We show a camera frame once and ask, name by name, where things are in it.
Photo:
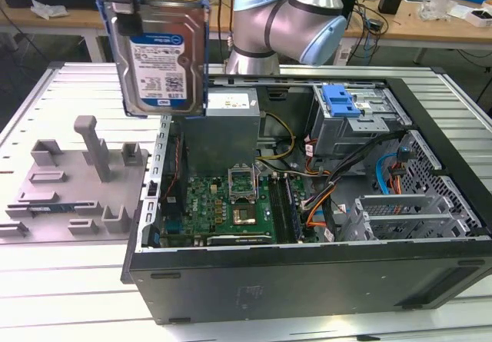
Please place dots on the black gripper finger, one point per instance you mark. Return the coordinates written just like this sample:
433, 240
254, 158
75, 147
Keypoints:
128, 21

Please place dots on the hard disk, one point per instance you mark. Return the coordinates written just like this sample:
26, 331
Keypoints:
161, 69

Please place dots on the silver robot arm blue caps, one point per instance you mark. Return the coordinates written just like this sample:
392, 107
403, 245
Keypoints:
261, 19

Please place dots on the metal disk bay cage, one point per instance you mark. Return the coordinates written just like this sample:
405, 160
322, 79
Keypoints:
457, 219

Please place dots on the wooden desk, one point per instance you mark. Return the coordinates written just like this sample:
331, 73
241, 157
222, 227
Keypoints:
77, 17

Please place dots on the crumpled clear plastic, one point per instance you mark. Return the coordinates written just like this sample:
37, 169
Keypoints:
48, 9

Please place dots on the grey power supply unit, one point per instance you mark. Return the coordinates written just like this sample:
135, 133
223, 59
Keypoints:
227, 138

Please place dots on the grey parts rack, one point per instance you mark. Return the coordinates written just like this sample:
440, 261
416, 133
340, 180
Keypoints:
77, 188

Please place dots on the green motherboard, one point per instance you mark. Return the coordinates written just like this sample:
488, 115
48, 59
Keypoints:
203, 203

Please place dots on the green RAM stick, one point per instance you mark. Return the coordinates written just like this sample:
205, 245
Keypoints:
50, 207

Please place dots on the blue plastic drive latch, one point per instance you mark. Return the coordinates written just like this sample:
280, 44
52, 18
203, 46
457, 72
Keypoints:
338, 100

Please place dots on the CPU socket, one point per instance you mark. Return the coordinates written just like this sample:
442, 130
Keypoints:
244, 215

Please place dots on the black graphics card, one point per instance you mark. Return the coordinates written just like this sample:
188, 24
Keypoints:
238, 240

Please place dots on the metal optical drive cage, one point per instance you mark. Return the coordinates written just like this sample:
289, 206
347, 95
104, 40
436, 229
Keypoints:
346, 134

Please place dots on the small black container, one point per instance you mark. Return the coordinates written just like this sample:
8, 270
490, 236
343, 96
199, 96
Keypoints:
390, 4

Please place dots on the black open PC case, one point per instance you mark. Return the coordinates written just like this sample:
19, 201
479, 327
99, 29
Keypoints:
269, 280

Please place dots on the clear plastic bag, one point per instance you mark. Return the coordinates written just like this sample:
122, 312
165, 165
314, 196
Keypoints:
436, 7

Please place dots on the white phone box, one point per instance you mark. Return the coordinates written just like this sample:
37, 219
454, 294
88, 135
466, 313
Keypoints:
480, 17

